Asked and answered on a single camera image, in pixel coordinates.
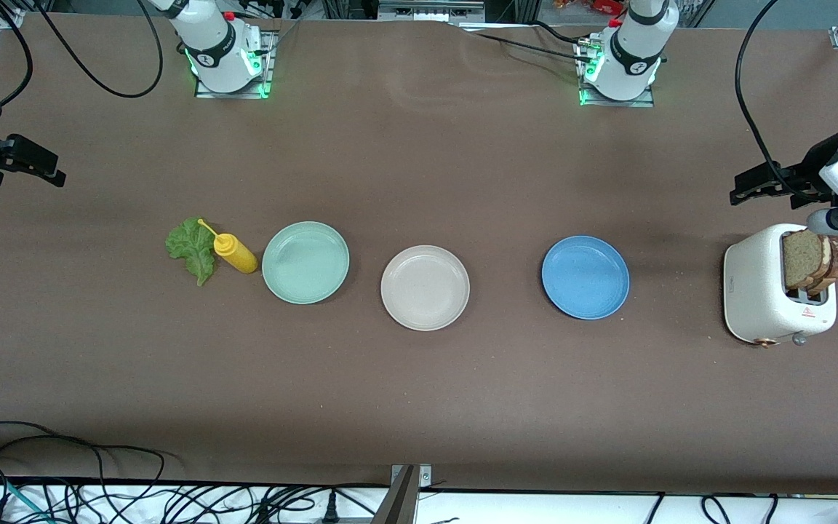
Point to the yellow mustard squeeze bottle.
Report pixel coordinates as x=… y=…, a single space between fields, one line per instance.
x=237 y=255

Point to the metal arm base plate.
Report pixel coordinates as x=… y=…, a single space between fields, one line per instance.
x=623 y=103
x=269 y=62

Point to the light brown bread slice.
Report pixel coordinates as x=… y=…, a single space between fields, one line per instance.
x=801 y=260

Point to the dark crusted bread slice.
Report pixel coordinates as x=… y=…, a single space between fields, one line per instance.
x=837 y=262

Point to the black power plug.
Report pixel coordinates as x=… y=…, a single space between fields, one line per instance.
x=330 y=509

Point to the aluminium profile post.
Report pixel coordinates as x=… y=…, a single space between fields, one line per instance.
x=401 y=502

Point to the grey metal box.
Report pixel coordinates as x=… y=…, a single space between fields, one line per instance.
x=430 y=11

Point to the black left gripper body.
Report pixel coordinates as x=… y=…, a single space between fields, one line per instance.
x=814 y=168

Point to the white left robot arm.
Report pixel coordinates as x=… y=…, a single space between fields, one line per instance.
x=633 y=51

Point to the beige plate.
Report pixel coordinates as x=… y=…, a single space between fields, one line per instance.
x=425 y=287

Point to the blue plate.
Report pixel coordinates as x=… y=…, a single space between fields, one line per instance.
x=585 y=276

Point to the white two-slot toaster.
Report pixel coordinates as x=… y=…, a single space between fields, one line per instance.
x=753 y=284

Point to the red packet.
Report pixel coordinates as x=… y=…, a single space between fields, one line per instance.
x=597 y=6

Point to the green lettuce leaf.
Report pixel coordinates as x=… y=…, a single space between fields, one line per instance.
x=190 y=247

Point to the pale green plate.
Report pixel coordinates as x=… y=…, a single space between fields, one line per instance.
x=305 y=262

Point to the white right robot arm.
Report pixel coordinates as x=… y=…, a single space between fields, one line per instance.
x=215 y=44

